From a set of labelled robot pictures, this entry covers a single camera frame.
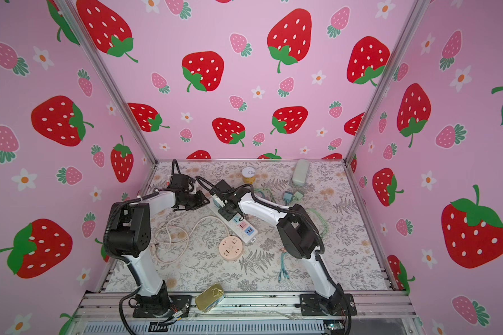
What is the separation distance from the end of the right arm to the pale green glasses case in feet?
1.42

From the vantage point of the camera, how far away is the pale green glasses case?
1.11 m

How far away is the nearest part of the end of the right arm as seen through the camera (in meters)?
0.68
